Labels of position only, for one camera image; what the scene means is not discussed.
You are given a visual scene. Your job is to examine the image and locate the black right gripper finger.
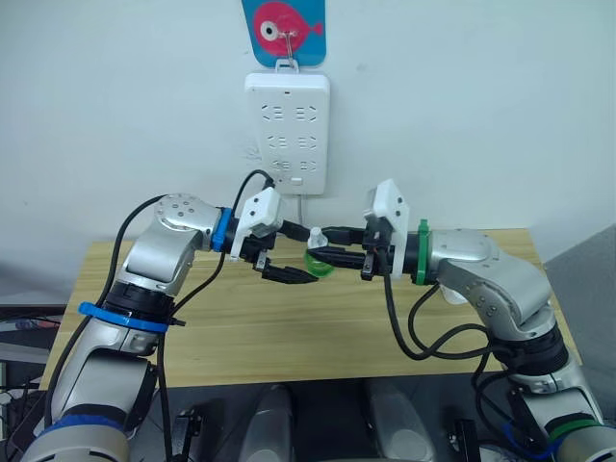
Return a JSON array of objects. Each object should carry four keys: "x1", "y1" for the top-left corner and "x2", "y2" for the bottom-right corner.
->
[
  {"x1": 322, "y1": 224, "x2": 368, "y2": 246},
  {"x1": 305, "y1": 245, "x2": 366, "y2": 270}
]

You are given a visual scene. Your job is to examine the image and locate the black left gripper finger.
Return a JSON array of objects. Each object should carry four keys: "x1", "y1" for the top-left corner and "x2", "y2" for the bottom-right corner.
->
[
  {"x1": 261, "y1": 263, "x2": 316, "y2": 286},
  {"x1": 276, "y1": 219, "x2": 311, "y2": 244}
]

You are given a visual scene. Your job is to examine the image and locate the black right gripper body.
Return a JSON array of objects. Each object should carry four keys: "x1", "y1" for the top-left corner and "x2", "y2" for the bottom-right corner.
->
[{"x1": 359, "y1": 216, "x2": 404, "y2": 284}]

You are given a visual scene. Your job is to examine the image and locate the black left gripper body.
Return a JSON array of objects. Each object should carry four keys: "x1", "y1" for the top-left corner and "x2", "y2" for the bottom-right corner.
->
[{"x1": 239, "y1": 229, "x2": 279, "y2": 279}]

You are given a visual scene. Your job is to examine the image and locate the green liquid bottle white cap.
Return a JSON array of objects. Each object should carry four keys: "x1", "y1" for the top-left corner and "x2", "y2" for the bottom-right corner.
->
[{"x1": 302, "y1": 228, "x2": 334, "y2": 280}]

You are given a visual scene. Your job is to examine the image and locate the white repellent heater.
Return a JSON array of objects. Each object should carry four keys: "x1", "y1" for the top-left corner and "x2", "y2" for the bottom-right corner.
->
[{"x1": 439, "y1": 283, "x2": 467, "y2": 306}]

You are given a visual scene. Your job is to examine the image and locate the grey rounded robot leg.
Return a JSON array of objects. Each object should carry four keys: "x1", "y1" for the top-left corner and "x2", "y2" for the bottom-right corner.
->
[
  {"x1": 239, "y1": 383, "x2": 295, "y2": 462},
  {"x1": 367, "y1": 381, "x2": 438, "y2": 462}
]

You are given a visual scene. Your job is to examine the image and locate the blue hook plate pink fish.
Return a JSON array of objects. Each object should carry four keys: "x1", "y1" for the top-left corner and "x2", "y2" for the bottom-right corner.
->
[{"x1": 240, "y1": 0, "x2": 329, "y2": 68}]

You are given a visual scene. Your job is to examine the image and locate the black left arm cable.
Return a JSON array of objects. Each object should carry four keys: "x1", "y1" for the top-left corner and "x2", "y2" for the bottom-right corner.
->
[
  {"x1": 43, "y1": 193, "x2": 169, "y2": 429},
  {"x1": 156, "y1": 167, "x2": 278, "y2": 462}
]

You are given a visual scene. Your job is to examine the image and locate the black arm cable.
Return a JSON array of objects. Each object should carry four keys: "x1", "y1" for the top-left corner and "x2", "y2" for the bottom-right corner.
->
[
  {"x1": 156, "y1": 167, "x2": 278, "y2": 462},
  {"x1": 382, "y1": 276, "x2": 562, "y2": 462},
  {"x1": 43, "y1": 193, "x2": 169, "y2": 429}
]

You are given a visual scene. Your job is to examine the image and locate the blue left wrist clamp ring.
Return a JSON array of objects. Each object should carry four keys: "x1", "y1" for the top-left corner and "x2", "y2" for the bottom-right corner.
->
[{"x1": 209, "y1": 206, "x2": 235, "y2": 253}]

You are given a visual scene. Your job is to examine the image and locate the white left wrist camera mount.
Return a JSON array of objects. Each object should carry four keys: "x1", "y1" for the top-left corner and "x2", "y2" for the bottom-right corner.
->
[{"x1": 228, "y1": 187, "x2": 284, "y2": 262}]

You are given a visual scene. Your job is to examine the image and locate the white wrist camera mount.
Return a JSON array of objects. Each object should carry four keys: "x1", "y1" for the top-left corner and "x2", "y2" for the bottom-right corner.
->
[
  {"x1": 363, "y1": 178, "x2": 411, "y2": 281},
  {"x1": 228, "y1": 187, "x2": 284, "y2": 262}
]

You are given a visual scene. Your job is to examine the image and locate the green right wrist clamp ring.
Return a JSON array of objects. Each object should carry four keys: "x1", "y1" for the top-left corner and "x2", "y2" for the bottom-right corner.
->
[{"x1": 414, "y1": 218, "x2": 435, "y2": 287}]

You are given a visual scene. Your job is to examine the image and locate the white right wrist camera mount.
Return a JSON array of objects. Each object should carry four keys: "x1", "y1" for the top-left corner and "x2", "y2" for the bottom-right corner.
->
[{"x1": 363, "y1": 178, "x2": 411, "y2": 281}]

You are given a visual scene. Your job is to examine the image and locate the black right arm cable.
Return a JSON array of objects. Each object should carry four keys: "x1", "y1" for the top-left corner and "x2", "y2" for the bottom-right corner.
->
[{"x1": 382, "y1": 276, "x2": 562, "y2": 462}]

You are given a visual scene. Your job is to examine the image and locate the white wall power strip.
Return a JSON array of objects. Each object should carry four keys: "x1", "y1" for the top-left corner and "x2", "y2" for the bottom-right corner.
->
[{"x1": 244, "y1": 58, "x2": 333, "y2": 196}]

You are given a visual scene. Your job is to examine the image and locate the blue strap on left arm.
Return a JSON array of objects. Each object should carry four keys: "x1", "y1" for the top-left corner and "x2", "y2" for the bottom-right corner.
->
[{"x1": 77, "y1": 300, "x2": 170, "y2": 335}]

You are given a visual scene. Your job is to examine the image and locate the black bracket under table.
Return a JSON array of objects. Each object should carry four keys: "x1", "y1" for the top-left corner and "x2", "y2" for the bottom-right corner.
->
[
  {"x1": 173, "y1": 406, "x2": 204, "y2": 462},
  {"x1": 447, "y1": 417, "x2": 478, "y2": 462}
]

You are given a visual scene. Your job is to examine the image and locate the metal wire hook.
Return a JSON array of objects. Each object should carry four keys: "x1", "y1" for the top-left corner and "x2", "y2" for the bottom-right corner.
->
[{"x1": 276, "y1": 27, "x2": 300, "y2": 66}]

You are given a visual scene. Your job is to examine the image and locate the black equipment with cables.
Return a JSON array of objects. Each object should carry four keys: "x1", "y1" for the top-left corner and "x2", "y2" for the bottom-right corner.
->
[{"x1": 0, "y1": 287, "x2": 67, "y2": 451}]

